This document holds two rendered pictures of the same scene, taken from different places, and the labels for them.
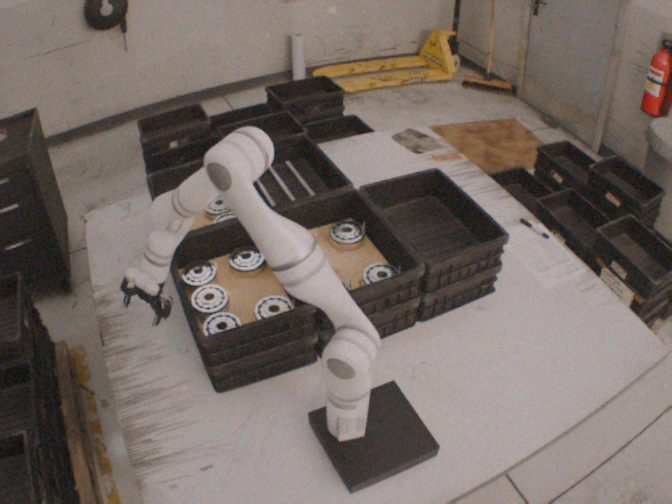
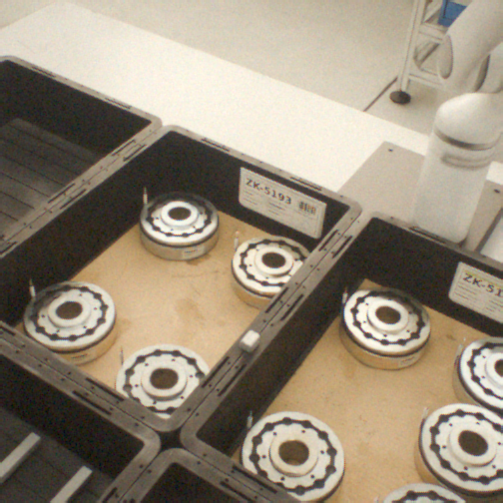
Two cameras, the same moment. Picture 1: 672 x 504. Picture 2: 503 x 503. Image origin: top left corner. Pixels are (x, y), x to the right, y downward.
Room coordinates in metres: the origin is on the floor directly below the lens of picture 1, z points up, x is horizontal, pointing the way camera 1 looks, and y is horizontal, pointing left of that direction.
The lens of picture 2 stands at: (1.45, 0.55, 1.52)
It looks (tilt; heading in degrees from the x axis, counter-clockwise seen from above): 43 degrees down; 235
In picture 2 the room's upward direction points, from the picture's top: 5 degrees clockwise
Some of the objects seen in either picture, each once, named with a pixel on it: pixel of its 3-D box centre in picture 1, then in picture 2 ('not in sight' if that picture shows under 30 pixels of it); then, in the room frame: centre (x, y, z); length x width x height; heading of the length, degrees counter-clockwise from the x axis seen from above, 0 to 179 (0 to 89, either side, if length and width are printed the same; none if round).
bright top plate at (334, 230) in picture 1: (347, 231); (69, 314); (1.27, -0.03, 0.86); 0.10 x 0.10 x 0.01
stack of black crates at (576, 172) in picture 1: (568, 184); not in sight; (2.43, -1.35, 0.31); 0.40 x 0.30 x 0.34; 26
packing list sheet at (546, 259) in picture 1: (541, 252); not in sight; (1.37, -0.72, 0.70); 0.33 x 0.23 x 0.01; 26
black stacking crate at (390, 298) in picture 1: (339, 256); (170, 285); (1.16, -0.01, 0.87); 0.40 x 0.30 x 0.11; 25
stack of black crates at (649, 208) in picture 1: (617, 213); not in sight; (2.07, -1.53, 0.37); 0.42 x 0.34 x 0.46; 26
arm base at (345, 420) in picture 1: (347, 405); (451, 180); (0.68, -0.03, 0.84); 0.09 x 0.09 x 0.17; 15
